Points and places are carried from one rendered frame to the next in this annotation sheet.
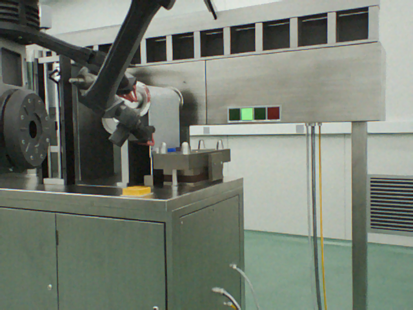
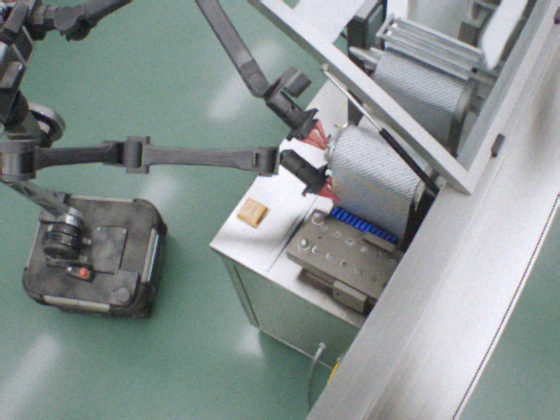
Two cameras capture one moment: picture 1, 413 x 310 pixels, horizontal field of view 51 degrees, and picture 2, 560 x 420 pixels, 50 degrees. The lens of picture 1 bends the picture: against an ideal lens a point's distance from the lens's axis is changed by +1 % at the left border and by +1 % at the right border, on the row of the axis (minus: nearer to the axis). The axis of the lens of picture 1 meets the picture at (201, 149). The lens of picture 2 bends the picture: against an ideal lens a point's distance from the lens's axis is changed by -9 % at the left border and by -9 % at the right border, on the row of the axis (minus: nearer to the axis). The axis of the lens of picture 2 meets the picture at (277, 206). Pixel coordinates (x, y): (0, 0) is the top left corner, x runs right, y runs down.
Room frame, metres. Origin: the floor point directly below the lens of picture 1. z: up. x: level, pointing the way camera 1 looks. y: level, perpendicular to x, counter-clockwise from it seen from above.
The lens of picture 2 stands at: (1.79, -0.67, 2.71)
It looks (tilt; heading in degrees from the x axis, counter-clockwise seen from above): 62 degrees down; 104
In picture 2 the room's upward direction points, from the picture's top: 11 degrees counter-clockwise
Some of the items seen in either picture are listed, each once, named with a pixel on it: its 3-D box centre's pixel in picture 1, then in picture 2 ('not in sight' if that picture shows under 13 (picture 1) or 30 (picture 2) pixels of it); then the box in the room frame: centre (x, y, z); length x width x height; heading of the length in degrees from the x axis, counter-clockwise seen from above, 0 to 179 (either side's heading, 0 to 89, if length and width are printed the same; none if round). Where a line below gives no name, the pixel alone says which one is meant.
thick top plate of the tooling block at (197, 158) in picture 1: (195, 157); (361, 264); (1.82, 0.03, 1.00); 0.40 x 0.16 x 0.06; 152
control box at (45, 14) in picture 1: (41, 17); not in sight; (2.04, 0.74, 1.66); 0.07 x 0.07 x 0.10; 47
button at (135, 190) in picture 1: (137, 190); (252, 211); (1.48, 0.23, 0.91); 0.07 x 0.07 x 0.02; 62
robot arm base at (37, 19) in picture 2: not in sight; (47, 18); (0.88, 0.59, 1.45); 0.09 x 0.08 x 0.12; 87
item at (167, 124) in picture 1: (164, 134); (368, 208); (1.84, 0.15, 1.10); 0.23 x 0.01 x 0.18; 152
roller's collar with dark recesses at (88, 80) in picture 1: (85, 82); not in sight; (1.86, 0.49, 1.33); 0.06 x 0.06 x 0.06; 62
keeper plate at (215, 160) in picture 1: (215, 166); (349, 297); (1.79, -0.06, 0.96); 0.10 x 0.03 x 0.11; 152
